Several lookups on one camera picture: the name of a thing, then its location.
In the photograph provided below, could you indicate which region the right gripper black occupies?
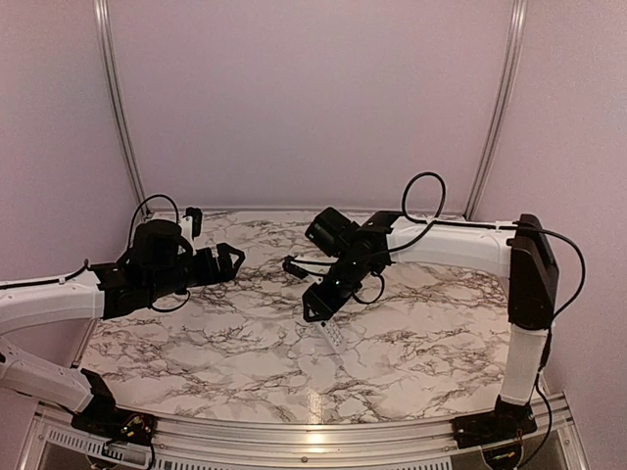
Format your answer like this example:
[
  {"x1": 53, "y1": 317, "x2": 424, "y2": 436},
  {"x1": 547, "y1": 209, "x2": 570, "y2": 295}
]
[{"x1": 303, "y1": 254, "x2": 374, "y2": 321}]

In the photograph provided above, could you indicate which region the white remote control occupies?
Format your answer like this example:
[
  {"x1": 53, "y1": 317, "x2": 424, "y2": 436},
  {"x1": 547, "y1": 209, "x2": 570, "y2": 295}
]
[{"x1": 314, "y1": 319, "x2": 347, "y2": 353}]

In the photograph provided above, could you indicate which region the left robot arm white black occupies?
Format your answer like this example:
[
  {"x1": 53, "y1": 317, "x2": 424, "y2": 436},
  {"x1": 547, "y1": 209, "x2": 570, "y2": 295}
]
[{"x1": 1, "y1": 216, "x2": 245, "y2": 436}]

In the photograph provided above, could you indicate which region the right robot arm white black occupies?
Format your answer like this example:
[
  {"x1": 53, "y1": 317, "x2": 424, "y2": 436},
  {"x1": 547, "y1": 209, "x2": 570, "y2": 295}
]
[{"x1": 302, "y1": 208, "x2": 559, "y2": 439}]

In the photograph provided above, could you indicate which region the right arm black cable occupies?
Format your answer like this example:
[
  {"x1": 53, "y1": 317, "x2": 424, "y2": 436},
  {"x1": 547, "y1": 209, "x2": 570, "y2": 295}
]
[{"x1": 352, "y1": 170, "x2": 588, "y2": 442}]

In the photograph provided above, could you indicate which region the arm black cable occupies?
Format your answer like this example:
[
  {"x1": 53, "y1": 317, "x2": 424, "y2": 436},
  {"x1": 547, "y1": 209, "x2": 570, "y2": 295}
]
[
  {"x1": 0, "y1": 193, "x2": 195, "y2": 314},
  {"x1": 352, "y1": 170, "x2": 588, "y2": 442}
]

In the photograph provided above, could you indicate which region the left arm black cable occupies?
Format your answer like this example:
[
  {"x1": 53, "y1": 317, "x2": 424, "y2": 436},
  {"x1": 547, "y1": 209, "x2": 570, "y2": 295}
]
[{"x1": 0, "y1": 193, "x2": 195, "y2": 314}]

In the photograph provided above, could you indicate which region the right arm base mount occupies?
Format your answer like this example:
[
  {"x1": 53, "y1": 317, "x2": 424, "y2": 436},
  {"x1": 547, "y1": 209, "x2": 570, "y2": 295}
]
[{"x1": 452, "y1": 408, "x2": 538, "y2": 449}]

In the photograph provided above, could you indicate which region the left rear aluminium post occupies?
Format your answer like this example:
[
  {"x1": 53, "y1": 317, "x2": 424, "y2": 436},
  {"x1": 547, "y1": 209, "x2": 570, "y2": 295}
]
[{"x1": 93, "y1": 0, "x2": 146, "y2": 204}]

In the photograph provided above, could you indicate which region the aluminium post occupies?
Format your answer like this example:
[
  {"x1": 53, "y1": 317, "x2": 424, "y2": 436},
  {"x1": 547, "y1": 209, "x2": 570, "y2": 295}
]
[
  {"x1": 462, "y1": 0, "x2": 528, "y2": 219},
  {"x1": 93, "y1": 0, "x2": 146, "y2": 204}
]

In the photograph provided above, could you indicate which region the front aluminium frame rail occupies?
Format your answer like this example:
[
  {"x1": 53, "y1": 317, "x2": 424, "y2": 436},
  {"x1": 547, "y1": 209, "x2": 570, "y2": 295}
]
[{"x1": 17, "y1": 395, "x2": 589, "y2": 469}]

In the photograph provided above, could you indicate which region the right rear aluminium post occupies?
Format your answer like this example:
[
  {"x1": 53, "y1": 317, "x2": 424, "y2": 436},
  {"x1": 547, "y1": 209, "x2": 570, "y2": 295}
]
[{"x1": 462, "y1": 0, "x2": 528, "y2": 219}]

